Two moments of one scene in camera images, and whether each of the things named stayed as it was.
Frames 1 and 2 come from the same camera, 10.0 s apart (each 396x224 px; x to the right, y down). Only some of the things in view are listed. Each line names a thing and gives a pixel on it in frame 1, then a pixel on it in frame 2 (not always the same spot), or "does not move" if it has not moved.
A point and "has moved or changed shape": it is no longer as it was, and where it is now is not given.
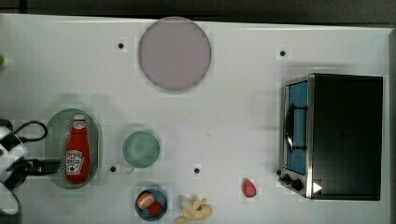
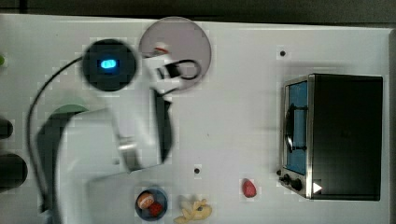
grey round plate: [175, 53] does not move
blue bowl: [159, 196] does not move
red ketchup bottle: [77, 151] has moved or changed shape
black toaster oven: [331, 136] does not move
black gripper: [27, 167] to [173, 69]
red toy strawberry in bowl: [155, 208] does not move
